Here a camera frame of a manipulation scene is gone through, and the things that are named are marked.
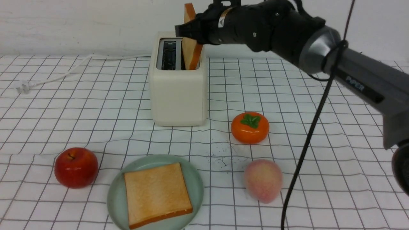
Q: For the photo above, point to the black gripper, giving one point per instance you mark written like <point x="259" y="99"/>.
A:
<point x="216" y="25"/>

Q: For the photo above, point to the toast slice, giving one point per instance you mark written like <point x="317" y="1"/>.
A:
<point x="156" y="194"/>
<point x="191" y="50"/>

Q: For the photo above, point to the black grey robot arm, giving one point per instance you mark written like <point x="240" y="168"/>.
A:
<point x="310" y="45"/>

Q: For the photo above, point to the cream white toaster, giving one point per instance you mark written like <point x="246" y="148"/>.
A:
<point x="178" y="97"/>

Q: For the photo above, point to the orange persimmon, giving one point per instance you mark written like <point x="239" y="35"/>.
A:
<point x="250" y="127"/>

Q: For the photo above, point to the pink peach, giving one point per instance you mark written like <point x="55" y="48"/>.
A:
<point x="263" y="180"/>

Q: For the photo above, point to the white grid tablecloth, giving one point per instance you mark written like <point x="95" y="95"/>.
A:
<point x="346" y="181"/>

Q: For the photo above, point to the red apple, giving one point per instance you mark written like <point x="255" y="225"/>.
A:
<point x="76" y="168"/>

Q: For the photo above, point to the pale green plate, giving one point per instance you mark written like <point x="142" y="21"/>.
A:
<point x="117" y="196"/>

